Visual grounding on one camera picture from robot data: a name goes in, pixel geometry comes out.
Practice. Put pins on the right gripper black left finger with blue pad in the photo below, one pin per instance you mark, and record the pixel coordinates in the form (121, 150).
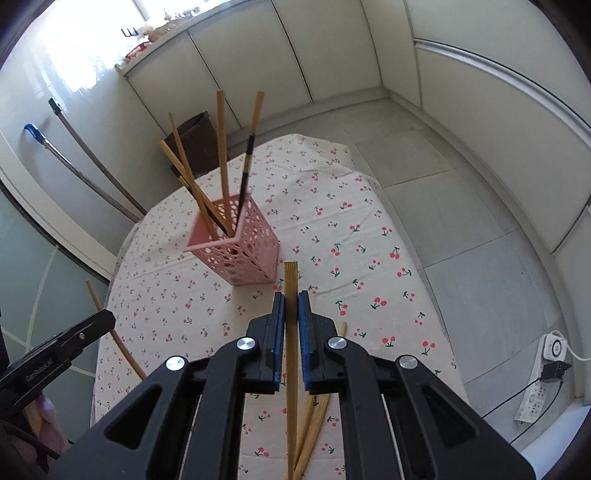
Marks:
(184, 420)

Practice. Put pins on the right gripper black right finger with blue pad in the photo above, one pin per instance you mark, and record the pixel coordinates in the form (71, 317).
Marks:
(399, 420)

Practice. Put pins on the black chopstick gold band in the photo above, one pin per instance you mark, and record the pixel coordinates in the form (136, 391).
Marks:
(253, 126)

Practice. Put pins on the light wooden chopstick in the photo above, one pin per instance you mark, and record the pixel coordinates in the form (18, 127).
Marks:
(223, 159)

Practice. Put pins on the white kitchen cabinets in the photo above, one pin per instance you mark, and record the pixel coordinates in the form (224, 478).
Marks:
(498, 75)

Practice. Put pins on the person's left hand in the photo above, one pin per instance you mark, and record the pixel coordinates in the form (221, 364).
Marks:
(42, 418)

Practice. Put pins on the cherry print tablecloth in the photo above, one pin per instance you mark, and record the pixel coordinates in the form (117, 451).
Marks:
(328, 217)

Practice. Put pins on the black power adapter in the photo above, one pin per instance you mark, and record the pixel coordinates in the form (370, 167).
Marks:
(554, 371)

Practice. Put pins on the white power strip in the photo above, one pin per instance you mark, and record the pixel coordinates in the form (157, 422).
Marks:
(552, 349)

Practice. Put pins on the pink perforated utensil basket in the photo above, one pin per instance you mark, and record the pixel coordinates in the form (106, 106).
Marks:
(249, 257)

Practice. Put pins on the dark brown trash bin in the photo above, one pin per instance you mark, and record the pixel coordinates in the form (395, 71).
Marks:
(199, 141)

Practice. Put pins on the woven basket on counter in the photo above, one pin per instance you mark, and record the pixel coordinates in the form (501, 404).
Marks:
(154, 34)

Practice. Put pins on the metal mop handle blue tip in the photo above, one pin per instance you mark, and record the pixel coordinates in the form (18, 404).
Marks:
(42, 140)

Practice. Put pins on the metal mop handle dark tip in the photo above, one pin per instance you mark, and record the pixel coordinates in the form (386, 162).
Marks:
(57, 110)

